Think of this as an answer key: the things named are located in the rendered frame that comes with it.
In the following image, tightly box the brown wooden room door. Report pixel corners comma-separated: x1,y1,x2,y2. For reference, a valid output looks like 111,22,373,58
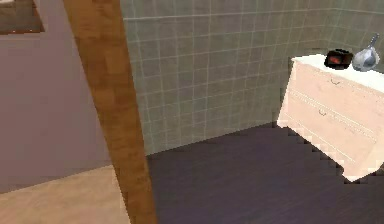
62,0,159,224

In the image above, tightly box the pale wooden chest of drawers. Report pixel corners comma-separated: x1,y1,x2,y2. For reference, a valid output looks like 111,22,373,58
276,53,384,183

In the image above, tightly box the black toaster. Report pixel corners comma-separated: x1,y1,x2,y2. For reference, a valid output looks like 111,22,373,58
323,48,354,71

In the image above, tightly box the brown framed wall picture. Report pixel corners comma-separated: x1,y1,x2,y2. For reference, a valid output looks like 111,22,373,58
0,0,46,36

